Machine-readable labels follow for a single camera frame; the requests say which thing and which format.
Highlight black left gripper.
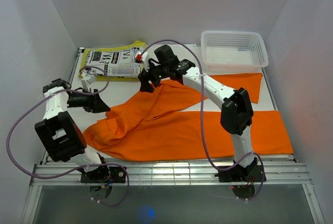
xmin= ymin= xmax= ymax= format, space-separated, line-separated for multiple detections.
xmin=67 ymin=87 xmax=111 ymax=114

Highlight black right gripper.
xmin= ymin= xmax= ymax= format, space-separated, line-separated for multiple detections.
xmin=137 ymin=60 xmax=168 ymax=95

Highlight orange trousers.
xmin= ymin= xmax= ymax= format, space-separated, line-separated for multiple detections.
xmin=82 ymin=72 xmax=294 ymax=163

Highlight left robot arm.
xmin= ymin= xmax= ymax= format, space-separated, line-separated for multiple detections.
xmin=34 ymin=78 xmax=110 ymax=182

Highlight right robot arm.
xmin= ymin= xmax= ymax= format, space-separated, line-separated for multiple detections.
xmin=135 ymin=45 xmax=258 ymax=182

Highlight newspaper print yellow folded trousers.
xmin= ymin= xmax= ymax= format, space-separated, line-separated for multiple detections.
xmin=80 ymin=41 xmax=146 ymax=81

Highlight white perforated plastic basket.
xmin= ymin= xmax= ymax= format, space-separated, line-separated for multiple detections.
xmin=200 ymin=31 xmax=269 ymax=73

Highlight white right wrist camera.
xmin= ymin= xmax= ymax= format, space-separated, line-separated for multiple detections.
xmin=135 ymin=51 xmax=150 ymax=71

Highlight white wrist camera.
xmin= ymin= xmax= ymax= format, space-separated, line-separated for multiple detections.
xmin=135 ymin=51 xmax=150 ymax=71
xmin=81 ymin=74 xmax=97 ymax=93

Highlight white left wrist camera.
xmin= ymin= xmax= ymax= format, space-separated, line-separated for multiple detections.
xmin=81 ymin=74 xmax=97 ymax=93

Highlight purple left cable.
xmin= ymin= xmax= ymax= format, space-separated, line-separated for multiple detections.
xmin=6 ymin=65 xmax=130 ymax=207

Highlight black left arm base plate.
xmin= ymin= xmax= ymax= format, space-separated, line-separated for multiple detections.
xmin=80 ymin=166 xmax=126 ymax=184

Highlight aluminium table edge rail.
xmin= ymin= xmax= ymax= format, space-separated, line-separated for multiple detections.
xmin=30 ymin=155 xmax=312 ymax=186

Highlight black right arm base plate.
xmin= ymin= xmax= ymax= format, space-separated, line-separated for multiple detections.
xmin=214 ymin=165 xmax=266 ymax=182

